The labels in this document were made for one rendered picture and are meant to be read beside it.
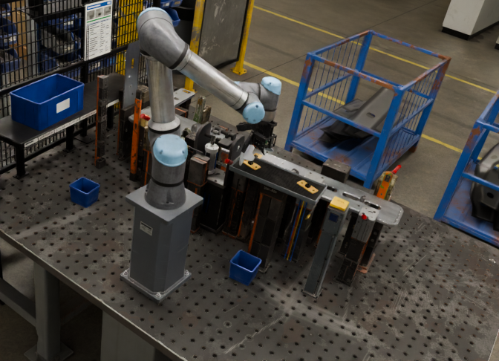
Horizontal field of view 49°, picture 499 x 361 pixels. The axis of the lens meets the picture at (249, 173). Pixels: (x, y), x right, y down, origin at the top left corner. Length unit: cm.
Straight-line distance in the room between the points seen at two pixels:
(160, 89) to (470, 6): 843
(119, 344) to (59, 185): 83
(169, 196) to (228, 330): 56
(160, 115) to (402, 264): 137
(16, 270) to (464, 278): 236
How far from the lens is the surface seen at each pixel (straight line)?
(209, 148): 237
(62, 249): 241
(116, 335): 243
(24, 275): 334
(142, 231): 206
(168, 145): 190
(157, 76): 190
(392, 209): 249
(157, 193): 196
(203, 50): 554
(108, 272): 230
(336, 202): 210
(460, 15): 1006
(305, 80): 435
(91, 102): 282
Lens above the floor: 227
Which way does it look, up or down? 31 degrees down
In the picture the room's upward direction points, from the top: 12 degrees clockwise
